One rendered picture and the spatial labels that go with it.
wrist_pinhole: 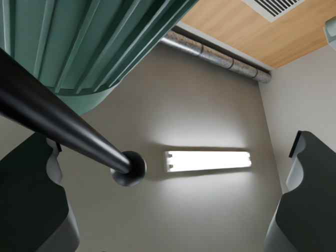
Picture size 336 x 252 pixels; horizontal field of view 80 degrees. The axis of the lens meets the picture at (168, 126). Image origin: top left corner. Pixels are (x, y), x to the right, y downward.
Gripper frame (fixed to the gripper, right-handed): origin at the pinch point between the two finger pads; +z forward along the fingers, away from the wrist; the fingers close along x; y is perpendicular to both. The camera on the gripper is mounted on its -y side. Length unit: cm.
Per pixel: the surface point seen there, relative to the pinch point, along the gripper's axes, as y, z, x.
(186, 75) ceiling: 60, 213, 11
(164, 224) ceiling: 145, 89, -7
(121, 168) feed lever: 4.9, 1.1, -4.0
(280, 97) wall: 109, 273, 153
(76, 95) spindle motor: 1.1, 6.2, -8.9
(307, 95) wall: 95, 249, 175
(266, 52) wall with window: 44, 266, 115
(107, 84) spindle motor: 0.7, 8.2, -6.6
